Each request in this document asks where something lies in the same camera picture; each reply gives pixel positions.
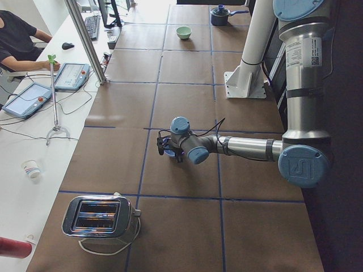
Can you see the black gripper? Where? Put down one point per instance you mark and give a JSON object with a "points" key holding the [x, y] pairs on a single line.
{"points": [[178, 156]]}

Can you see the blue bowl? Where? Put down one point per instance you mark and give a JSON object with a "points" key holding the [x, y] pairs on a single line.
{"points": [[169, 149]]}

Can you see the green bowl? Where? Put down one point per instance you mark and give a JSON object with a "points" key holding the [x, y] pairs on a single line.
{"points": [[183, 32]]}

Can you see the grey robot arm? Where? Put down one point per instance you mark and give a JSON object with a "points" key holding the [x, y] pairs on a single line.
{"points": [[303, 154]]}

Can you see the white mounting pole with base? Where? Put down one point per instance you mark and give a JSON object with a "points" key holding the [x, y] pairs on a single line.
{"points": [[246, 81]]}

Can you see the silver white toaster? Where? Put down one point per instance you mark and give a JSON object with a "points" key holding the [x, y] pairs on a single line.
{"points": [[102, 219]]}

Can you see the far teach pendant tablet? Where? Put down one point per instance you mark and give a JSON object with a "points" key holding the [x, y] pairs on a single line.
{"points": [[71, 77]]}

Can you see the teach pendant tablet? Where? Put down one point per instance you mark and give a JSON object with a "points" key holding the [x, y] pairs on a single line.
{"points": [[30, 100], [71, 77]]}

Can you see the blue saucepan with lid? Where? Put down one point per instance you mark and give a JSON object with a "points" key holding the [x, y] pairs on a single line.
{"points": [[219, 15]]}

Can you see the black computer monitor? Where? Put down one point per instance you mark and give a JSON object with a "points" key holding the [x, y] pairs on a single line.
{"points": [[109, 13]]}

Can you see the paper cup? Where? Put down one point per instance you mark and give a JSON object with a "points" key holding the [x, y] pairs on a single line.
{"points": [[31, 168]]}

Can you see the black computer mouse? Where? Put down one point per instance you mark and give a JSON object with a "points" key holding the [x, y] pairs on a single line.
{"points": [[67, 45]]}

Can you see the black keyboard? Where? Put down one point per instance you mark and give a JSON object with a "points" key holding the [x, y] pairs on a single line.
{"points": [[92, 26]]}

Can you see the near teach pendant tablet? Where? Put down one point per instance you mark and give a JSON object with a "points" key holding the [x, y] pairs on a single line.
{"points": [[30, 100]]}

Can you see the seated person in black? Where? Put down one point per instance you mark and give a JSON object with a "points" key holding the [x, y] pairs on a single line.
{"points": [[18, 52]]}

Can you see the red cylinder bottle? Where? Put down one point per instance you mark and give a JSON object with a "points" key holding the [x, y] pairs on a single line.
{"points": [[14, 248]]}

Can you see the aluminium frame post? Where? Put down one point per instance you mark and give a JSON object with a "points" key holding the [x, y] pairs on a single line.
{"points": [[86, 41]]}

